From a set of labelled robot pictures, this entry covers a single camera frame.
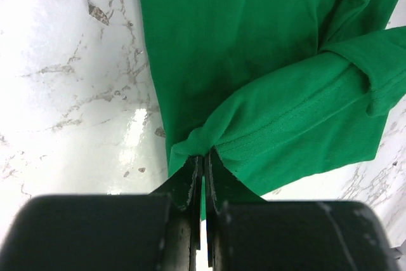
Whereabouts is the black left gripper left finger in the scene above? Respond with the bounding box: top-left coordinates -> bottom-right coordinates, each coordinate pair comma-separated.
11,156 -> 203,270

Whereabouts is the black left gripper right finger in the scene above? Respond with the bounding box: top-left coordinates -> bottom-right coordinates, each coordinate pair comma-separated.
204,150 -> 398,270

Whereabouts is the green t shirt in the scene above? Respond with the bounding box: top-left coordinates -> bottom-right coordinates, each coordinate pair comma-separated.
135,0 -> 406,221

